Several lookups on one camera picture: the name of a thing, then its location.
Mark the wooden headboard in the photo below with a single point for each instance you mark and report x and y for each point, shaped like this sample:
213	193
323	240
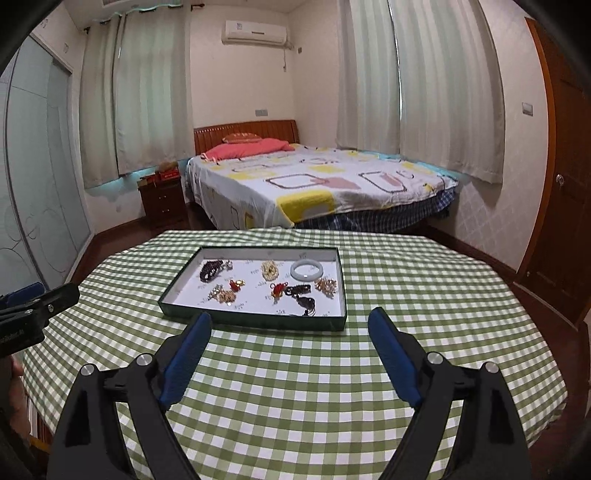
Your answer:
208	137

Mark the wall light switch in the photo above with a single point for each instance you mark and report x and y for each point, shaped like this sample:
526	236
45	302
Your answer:
527	109

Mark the frosted glass wardrobe door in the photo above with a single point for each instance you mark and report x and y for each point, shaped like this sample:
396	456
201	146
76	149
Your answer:
44	226

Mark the brown wooden door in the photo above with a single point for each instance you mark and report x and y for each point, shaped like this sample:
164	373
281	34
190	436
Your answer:
556	266

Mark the red boxes on nightstand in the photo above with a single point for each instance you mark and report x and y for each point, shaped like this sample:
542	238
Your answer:
164	172

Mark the white curtain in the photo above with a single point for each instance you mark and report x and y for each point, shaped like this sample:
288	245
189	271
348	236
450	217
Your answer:
422	79
134	107

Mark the white jade bangle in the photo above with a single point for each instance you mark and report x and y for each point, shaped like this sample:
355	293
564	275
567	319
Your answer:
306	270

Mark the white wall air conditioner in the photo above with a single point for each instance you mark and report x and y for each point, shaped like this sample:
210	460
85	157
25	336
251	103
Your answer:
253	33

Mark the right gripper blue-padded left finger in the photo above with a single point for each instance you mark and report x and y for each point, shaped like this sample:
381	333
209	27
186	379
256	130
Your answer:
88	442

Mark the pink pillow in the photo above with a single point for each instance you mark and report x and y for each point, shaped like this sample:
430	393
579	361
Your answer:
227	151

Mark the orange patterned pillow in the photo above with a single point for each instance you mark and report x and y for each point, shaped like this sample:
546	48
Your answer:
241	138

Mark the dark green jewelry tray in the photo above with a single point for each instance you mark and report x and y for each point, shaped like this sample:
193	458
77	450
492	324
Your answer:
202	285

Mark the red knot gold bell charm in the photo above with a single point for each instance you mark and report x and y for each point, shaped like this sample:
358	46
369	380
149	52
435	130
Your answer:
236	285

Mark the right white curtain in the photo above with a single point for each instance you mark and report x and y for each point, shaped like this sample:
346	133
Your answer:
422	79

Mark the left white curtain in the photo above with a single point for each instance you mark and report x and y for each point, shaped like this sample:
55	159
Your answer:
134	107

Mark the bed with patterned sheet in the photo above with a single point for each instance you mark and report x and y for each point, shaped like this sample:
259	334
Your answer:
313	187

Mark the red tassel gold charm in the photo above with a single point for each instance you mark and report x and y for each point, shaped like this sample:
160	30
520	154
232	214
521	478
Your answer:
276	290

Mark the person's left hand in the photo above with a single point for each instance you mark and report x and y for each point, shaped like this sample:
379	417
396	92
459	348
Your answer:
13	397

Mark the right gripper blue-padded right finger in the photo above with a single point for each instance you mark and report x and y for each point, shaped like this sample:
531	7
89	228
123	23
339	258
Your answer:
490	442

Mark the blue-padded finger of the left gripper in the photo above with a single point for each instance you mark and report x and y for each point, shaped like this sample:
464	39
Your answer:
25	294
51	303

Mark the dark wooden nightstand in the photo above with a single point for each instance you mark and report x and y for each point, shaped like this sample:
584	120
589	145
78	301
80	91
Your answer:
163	202

